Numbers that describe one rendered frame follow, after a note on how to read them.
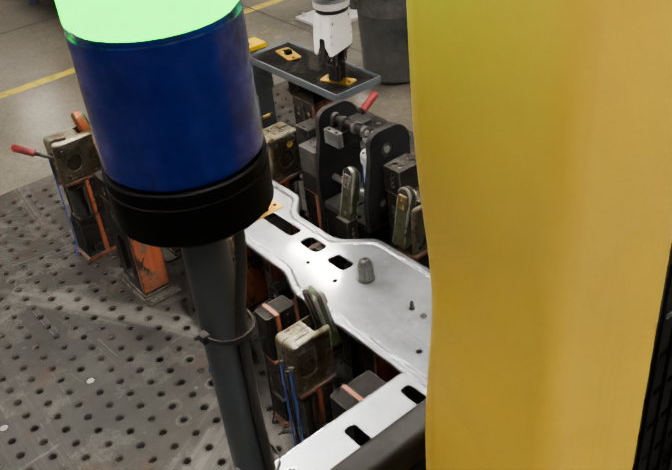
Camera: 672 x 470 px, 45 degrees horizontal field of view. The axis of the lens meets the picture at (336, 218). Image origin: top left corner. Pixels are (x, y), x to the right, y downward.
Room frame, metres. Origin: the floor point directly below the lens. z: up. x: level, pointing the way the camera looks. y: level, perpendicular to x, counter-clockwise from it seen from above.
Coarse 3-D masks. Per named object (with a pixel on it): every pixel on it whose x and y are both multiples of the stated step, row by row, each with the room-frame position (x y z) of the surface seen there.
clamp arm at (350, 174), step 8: (352, 168) 1.48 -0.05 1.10; (344, 176) 1.48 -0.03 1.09; (352, 176) 1.46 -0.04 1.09; (344, 184) 1.47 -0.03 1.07; (352, 184) 1.46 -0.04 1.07; (344, 192) 1.48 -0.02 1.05; (352, 192) 1.46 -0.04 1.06; (344, 200) 1.47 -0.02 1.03; (352, 200) 1.46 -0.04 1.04; (344, 208) 1.47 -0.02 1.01; (352, 208) 1.45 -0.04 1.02; (344, 216) 1.46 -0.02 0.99; (352, 216) 1.45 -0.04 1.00
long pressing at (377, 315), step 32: (288, 192) 1.57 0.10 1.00; (256, 224) 1.46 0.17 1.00; (288, 256) 1.33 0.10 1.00; (320, 256) 1.32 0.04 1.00; (352, 256) 1.31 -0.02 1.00; (384, 256) 1.30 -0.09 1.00; (320, 288) 1.22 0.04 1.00; (352, 288) 1.21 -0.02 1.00; (384, 288) 1.20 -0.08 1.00; (416, 288) 1.19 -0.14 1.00; (352, 320) 1.12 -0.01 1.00; (384, 320) 1.11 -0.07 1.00; (416, 320) 1.10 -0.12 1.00; (384, 352) 1.03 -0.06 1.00
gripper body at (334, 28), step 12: (324, 12) 1.77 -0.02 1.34; (336, 12) 1.76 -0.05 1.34; (348, 12) 1.81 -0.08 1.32; (324, 24) 1.76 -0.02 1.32; (336, 24) 1.77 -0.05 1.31; (348, 24) 1.81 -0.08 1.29; (324, 36) 1.75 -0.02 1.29; (336, 36) 1.76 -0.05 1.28; (348, 36) 1.80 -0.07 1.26; (336, 48) 1.76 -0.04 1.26
